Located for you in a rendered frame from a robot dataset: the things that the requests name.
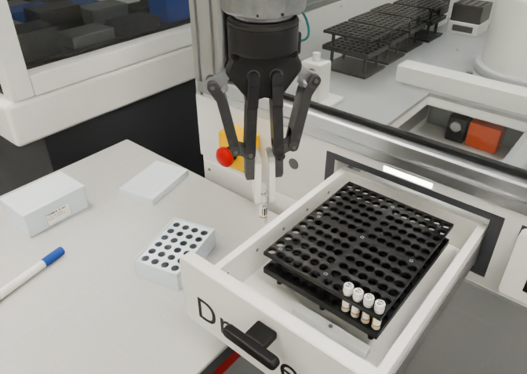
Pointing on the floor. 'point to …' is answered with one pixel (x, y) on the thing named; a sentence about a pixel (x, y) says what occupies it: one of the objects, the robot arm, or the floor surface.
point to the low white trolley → (115, 278)
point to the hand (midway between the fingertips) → (263, 176)
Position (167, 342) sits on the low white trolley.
